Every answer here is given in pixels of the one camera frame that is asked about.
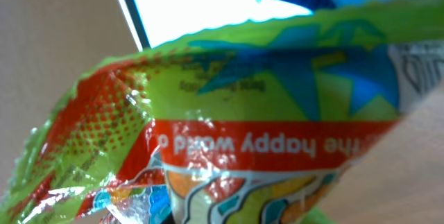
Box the haribo gummy bag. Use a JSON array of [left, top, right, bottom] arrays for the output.
[[1, 0, 443, 223]]

